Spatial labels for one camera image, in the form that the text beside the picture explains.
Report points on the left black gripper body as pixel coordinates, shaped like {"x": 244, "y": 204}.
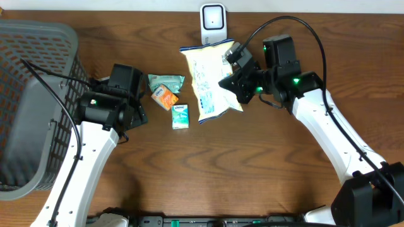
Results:
{"x": 140, "y": 112}

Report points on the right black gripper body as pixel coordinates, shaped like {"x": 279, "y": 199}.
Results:
{"x": 255, "y": 81}

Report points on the orange tissue pack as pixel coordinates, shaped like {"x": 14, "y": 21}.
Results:
{"x": 164, "y": 97}

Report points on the teal Kleenex tissue pack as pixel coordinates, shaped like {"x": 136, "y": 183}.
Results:
{"x": 180, "y": 117}

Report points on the yellow wet wipes pack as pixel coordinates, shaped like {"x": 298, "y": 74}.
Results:
{"x": 208, "y": 66}

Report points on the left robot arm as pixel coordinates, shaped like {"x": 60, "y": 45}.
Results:
{"x": 103, "y": 115}

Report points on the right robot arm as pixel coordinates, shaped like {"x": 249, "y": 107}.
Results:
{"x": 372, "y": 189}

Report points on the white barcode scanner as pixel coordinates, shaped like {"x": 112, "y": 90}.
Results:
{"x": 213, "y": 23}

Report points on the grey plastic basket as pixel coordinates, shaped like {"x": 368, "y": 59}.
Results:
{"x": 35, "y": 131}

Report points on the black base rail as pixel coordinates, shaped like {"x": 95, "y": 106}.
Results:
{"x": 160, "y": 221}

